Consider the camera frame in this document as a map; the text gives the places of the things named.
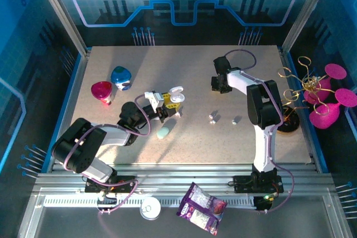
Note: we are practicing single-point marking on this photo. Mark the pink lid yogurt cup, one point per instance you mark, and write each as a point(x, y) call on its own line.
point(101, 90)

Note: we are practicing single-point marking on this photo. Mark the mint green earbud charging case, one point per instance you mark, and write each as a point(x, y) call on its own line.
point(163, 133)

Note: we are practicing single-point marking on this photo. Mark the long aluminium mounting rail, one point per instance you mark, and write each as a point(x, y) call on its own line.
point(181, 174)

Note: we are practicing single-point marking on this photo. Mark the small black connector box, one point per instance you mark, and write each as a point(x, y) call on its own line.
point(263, 201)
point(107, 204)

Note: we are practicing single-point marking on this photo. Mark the magenta plastic goblet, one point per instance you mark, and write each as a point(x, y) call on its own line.
point(325, 116)
point(336, 71)

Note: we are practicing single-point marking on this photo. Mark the purple snack bag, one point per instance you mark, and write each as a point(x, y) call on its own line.
point(200, 207)

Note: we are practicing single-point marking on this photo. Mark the white earbud charging case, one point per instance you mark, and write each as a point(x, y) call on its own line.
point(177, 98)

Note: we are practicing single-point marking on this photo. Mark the blue lid yogurt cup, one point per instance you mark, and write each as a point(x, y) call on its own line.
point(120, 74)

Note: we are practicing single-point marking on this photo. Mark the aluminium frame post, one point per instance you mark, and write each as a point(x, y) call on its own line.
point(60, 12)
point(306, 12)

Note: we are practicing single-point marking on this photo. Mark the white round can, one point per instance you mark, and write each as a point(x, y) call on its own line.
point(150, 208)

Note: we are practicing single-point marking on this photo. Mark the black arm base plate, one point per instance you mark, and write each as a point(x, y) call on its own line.
point(125, 183)
point(242, 183)

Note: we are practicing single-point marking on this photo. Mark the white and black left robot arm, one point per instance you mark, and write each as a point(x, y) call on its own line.
point(111, 136)

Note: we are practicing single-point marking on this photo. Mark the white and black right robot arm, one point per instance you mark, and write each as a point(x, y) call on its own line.
point(263, 148)

